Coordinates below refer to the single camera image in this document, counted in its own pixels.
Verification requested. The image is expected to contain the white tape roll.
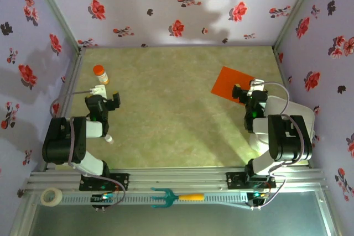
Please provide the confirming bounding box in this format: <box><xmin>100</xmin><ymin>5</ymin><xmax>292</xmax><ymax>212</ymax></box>
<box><xmin>40</xmin><ymin>187</ymin><xmax>63</xmax><ymax>207</ymax></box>

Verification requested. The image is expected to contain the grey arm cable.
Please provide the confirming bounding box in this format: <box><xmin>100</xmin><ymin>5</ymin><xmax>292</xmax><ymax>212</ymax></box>
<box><xmin>51</xmin><ymin>89</ymin><xmax>127</xmax><ymax>212</ymax></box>
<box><xmin>248</xmin><ymin>81</ymin><xmax>305</xmax><ymax>211</ymax></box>

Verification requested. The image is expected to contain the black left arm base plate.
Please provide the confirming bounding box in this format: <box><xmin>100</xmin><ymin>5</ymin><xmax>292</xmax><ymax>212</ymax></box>
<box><xmin>79</xmin><ymin>172</ymin><xmax>131</xmax><ymax>192</ymax></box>

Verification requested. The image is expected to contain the grey slotted cable duct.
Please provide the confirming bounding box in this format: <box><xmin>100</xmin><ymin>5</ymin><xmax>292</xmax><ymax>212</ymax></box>
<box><xmin>41</xmin><ymin>193</ymin><xmax>251</xmax><ymax>207</ymax></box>

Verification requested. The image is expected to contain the aluminium frame post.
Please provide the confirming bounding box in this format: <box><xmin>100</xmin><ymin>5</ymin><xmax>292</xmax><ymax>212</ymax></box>
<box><xmin>27</xmin><ymin>0</ymin><xmax>85</xmax><ymax>53</ymax></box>
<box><xmin>272</xmin><ymin>0</ymin><xmax>323</xmax><ymax>51</ymax></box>

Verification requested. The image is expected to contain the orange-capped pill bottle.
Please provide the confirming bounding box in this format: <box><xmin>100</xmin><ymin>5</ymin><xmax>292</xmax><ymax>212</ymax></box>
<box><xmin>92</xmin><ymin>64</ymin><xmax>110</xmax><ymax>86</ymax></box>

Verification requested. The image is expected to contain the grey right arm cable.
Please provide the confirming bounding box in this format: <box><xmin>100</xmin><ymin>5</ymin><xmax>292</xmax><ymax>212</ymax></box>
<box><xmin>248</xmin><ymin>81</ymin><xmax>305</xmax><ymax>211</ymax></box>

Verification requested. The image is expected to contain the aluminium mounting rail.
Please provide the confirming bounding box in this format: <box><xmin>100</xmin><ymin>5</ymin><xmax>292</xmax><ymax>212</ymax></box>
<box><xmin>26</xmin><ymin>167</ymin><xmax>330</xmax><ymax>192</ymax></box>

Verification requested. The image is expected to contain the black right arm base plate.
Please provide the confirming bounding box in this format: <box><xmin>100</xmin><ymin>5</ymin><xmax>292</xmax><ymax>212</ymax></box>
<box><xmin>226</xmin><ymin>171</ymin><xmax>277</xmax><ymax>190</ymax></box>

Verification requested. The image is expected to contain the teal rake with yellow handle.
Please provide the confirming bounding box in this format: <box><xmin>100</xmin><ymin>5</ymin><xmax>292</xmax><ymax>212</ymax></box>
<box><xmin>150</xmin><ymin>187</ymin><xmax>205</xmax><ymax>209</ymax></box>

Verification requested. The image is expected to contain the grey left arm cable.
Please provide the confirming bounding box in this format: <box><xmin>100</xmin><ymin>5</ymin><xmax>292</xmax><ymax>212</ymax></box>
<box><xmin>51</xmin><ymin>89</ymin><xmax>127</xmax><ymax>212</ymax></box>

